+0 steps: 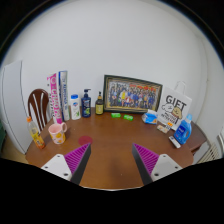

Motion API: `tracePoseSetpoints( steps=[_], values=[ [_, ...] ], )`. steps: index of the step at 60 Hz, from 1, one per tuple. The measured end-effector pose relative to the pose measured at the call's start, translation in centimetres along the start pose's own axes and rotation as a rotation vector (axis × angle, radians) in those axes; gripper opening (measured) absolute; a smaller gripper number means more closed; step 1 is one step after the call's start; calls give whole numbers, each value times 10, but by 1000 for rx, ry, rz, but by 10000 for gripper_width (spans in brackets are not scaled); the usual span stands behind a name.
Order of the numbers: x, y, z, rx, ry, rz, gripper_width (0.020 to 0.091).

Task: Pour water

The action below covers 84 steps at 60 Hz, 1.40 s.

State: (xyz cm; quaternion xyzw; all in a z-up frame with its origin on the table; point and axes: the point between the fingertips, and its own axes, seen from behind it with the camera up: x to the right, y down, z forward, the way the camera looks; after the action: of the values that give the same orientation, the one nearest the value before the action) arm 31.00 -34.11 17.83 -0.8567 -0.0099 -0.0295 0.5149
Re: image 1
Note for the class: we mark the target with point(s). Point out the white radiator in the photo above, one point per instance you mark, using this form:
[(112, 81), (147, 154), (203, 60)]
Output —
[(213, 151)]

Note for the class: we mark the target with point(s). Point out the orange juice bottle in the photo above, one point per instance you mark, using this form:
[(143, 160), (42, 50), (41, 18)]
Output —
[(36, 135)]

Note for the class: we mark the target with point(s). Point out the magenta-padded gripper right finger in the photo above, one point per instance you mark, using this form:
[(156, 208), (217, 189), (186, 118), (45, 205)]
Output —
[(165, 165)]

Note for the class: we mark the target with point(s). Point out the green crate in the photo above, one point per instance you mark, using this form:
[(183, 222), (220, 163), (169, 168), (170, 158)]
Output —
[(1, 135)]

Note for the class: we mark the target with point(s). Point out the brown wooden chair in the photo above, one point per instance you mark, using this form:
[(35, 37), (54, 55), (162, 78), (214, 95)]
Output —
[(34, 100)]

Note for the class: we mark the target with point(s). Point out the pink mug with yellow print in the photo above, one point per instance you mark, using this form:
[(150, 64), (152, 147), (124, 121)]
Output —
[(57, 134)]

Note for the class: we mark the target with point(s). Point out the blue and white tissue pack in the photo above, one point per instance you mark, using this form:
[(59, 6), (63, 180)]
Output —
[(150, 117)]

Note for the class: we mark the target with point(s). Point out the blue detergent bottle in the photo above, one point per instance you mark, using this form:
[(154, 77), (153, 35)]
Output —
[(182, 133)]

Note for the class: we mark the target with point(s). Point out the white paper gift bag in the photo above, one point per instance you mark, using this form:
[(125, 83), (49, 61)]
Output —
[(173, 106)]

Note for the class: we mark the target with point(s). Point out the small beige snack packet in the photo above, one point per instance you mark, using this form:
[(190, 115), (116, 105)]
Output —
[(163, 128)]

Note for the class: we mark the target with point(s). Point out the small amber pump bottle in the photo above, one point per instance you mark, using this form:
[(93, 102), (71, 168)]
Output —
[(99, 107)]

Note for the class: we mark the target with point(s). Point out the framed group photo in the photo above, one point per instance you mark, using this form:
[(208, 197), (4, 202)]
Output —
[(132, 94)]

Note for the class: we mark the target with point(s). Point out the white bottle with blue cap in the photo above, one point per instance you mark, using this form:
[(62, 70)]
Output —
[(75, 108)]

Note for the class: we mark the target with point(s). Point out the white remote control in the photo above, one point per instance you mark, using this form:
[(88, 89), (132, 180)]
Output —
[(174, 142)]

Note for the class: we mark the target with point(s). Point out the flat round red coaster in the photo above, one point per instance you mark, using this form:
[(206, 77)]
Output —
[(85, 140)]

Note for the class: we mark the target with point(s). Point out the white refrigerator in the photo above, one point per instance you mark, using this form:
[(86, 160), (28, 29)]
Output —
[(13, 106)]

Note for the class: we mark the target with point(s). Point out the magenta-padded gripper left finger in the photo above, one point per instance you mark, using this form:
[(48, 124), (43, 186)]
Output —
[(58, 165)]

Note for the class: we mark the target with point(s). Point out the small green packet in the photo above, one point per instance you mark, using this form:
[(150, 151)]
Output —
[(128, 117), (116, 115)]

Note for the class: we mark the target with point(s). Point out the dark blue pump bottle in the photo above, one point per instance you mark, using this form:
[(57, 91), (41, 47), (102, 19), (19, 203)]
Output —
[(86, 106)]

